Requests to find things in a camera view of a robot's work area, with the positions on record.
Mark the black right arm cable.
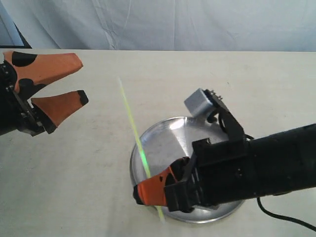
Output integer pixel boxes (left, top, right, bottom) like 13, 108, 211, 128
256, 196, 316, 229

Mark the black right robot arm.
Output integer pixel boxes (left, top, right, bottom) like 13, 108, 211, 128
133, 124, 316, 213

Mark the dark frame at left edge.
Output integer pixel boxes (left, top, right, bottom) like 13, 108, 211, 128
0, 24, 32, 49

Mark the thin green glow stick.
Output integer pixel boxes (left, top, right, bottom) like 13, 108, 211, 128
117, 76, 165, 224

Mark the white backdrop cloth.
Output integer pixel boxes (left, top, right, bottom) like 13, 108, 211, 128
1, 0, 316, 51

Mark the round stainless steel plate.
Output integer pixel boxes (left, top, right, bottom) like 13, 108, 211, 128
140, 117, 243, 224

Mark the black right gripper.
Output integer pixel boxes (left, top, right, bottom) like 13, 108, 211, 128
133, 138, 249, 212

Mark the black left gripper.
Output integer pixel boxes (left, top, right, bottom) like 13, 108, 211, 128
0, 51, 88, 136

